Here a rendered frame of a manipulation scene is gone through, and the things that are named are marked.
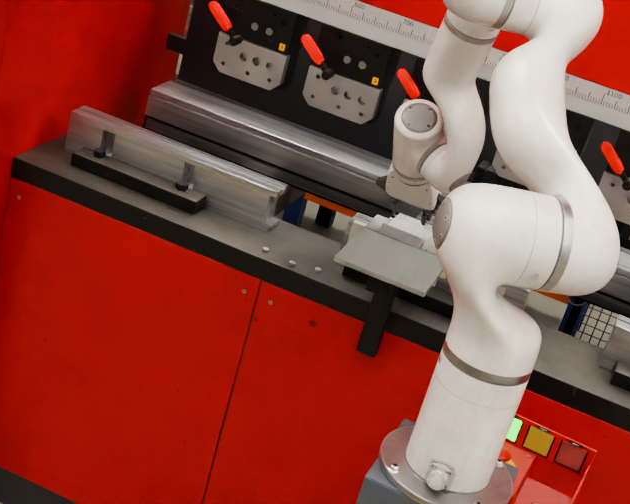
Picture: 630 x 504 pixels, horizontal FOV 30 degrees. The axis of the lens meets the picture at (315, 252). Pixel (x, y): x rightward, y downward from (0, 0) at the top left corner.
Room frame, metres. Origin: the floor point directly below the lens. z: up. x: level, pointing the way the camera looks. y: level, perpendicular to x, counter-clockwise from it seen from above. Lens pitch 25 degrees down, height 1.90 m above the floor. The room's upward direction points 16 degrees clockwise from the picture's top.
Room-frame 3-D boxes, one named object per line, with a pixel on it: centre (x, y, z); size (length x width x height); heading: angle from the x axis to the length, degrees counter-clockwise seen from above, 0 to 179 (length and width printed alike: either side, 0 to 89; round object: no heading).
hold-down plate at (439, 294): (2.15, -0.22, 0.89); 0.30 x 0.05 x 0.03; 76
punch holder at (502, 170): (2.17, -0.36, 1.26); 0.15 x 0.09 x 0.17; 76
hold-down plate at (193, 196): (2.30, 0.40, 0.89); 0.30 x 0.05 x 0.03; 76
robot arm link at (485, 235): (1.37, -0.22, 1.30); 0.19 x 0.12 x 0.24; 103
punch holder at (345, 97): (2.27, 0.03, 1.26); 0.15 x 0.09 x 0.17; 76
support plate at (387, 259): (2.07, -0.16, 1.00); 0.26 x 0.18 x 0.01; 166
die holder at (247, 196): (2.35, 0.34, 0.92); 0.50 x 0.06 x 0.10; 76
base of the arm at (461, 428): (1.38, -0.26, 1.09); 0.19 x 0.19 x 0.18
